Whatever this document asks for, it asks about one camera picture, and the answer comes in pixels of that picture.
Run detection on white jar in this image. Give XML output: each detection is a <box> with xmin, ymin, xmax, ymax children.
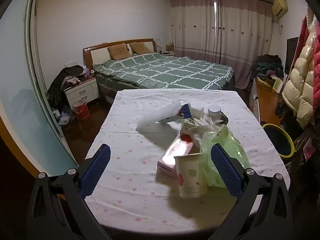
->
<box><xmin>207</xmin><ymin>105</ymin><xmax>222</xmax><ymax>120</ymax></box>

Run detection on white tissues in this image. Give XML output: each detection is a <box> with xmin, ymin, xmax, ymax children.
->
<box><xmin>186</xmin><ymin>107</ymin><xmax>224</xmax><ymax>147</ymax></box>

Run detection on green plastic bag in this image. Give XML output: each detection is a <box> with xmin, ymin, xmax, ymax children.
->
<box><xmin>200</xmin><ymin>124</ymin><xmax>250</xmax><ymax>188</ymax></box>

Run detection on red jacket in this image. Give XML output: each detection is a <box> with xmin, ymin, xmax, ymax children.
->
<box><xmin>297</xmin><ymin>14</ymin><xmax>320</xmax><ymax>110</ymax></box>

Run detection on frosted glass sliding door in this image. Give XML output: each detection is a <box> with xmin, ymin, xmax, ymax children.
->
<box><xmin>0</xmin><ymin>0</ymin><xmax>78</xmax><ymax>178</ymax></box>

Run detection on pile of mixed clothes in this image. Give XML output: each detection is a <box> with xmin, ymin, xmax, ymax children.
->
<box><xmin>250</xmin><ymin>54</ymin><xmax>284</xmax><ymax>80</ymax></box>

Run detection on wooden desk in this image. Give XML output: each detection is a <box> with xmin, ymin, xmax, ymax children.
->
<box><xmin>252</xmin><ymin>77</ymin><xmax>284</xmax><ymax>125</ymax></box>

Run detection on small printed carton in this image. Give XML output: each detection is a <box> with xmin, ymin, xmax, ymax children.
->
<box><xmin>180</xmin><ymin>119</ymin><xmax>198</xmax><ymax>140</ymax></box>

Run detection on yellowed air conditioner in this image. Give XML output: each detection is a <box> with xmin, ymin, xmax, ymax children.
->
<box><xmin>272</xmin><ymin>0</ymin><xmax>288</xmax><ymax>18</ymax></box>

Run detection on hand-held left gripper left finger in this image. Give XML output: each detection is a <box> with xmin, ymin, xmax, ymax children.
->
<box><xmin>26</xmin><ymin>144</ymin><xmax>112</xmax><ymax>240</ymax></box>

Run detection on white dotted tablecloth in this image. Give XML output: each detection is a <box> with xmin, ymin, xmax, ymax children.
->
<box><xmin>84</xmin><ymin>89</ymin><xmax>290</xmax><ymax>233</ymax></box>

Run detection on green white box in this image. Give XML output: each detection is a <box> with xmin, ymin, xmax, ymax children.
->
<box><xmin>272</xmin><ymin>77</ymin><xmax>284</xmax><ymax>93</ymax></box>

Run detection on wooden bed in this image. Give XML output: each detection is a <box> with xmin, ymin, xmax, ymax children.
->
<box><xmin>83</xmin><ymin>39</ymin><xmax>235</xmax><ymax>100</ymax></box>

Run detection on clear plastic bag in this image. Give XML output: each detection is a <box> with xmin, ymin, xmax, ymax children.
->
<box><xmin>59</xmin><ymin>105</ymin><xmax>74</xmax><ymax>125</ymax></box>

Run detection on black television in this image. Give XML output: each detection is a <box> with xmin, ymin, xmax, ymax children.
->
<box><xmin>285</xmin><ymin>37</ymin><xmax>299</xmax><ymax>75</ymax></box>

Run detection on yellow rimmed trash bin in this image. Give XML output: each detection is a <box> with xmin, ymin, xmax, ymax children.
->
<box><xmin>261</xmin><ymin>123</ymin><xmax>295</xmax><ymax>158</ymax></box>

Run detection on pink box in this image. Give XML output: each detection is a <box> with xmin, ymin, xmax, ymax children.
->
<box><xmin>157</xmin><ymin>138</ymin><xmax>200</xmax><ymax>179</ymax></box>

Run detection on dark clothes pile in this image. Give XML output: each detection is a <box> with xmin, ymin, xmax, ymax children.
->
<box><xmin>47</xmin><ymin>65</ymin><xmax>85</xmax><ymax>105</ymax></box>

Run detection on white floral paper cup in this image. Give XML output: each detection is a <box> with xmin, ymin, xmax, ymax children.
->
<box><xmin>174</xmin><ymin>152</ymin><xmax>209</xmax><ymax>199</ymax></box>

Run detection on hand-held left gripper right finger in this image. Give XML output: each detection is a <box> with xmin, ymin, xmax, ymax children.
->
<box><xmin>210</xmin><ymin>143</ymin><xmax>294</xmax><ymax>240</ymax></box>

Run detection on pink floral cloth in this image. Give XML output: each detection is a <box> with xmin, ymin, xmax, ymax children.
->
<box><xmin>302</xmin><ymin>130</ymin><xmax>320</xmax><ymax>160</ymax></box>

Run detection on pink white curtain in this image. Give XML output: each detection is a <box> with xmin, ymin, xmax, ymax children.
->
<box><xmin>169</xmin><ymin>0</ymin><xmax>273</xmax><ymax>89</ymax></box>

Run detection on brown pillow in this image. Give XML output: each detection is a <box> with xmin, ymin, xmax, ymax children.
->
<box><xmin>129</xmin><ymin>42</ymin><xmax>151</xmax><ymax>55</ymax></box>
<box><xmin>107</xmin><ymin>44</ymin><xmax>132</xmax><ymax>60</ymax></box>

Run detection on cream puffer jacket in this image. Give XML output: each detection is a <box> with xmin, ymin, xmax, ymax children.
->
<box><xmin>282</xmin><ymin>12</ymin><xmax>319</xmax><ymax>129</ymax></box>

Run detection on white nightstand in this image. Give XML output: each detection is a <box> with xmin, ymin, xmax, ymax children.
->
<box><xmin>63</xmin><ymin>77</ymin><xmax>100</xmax><ymax>104</ymax></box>

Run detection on red bucket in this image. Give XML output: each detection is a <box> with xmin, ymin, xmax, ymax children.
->
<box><xmin>72</xmin><ymin>100</ymin><xmax>90</xmax><ymax>120</ymax></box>

